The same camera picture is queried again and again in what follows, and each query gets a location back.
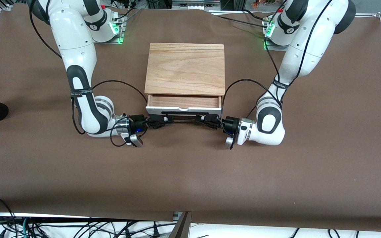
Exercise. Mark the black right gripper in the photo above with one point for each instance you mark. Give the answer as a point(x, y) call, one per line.
point(138, 122)

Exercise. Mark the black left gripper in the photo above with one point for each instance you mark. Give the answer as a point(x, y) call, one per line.
point(231, 125)

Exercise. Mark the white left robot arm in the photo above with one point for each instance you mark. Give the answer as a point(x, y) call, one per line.
point(301, 62)

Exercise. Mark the brown paper table cover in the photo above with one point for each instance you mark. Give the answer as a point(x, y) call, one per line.
point(190, 165)

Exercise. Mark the dark slanted beam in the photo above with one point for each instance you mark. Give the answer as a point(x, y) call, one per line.
point(182, 228)

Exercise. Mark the black equipment box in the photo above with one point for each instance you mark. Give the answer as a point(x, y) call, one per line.
point(159, 4)

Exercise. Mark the grey metal equipment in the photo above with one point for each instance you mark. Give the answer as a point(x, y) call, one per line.
point(195, 4)

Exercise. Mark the small grey metal bracket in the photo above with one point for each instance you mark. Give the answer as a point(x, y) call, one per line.
point(177, 216)

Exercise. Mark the aluminium frame profile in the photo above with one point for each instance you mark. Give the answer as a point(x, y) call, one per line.
point(2, 4)

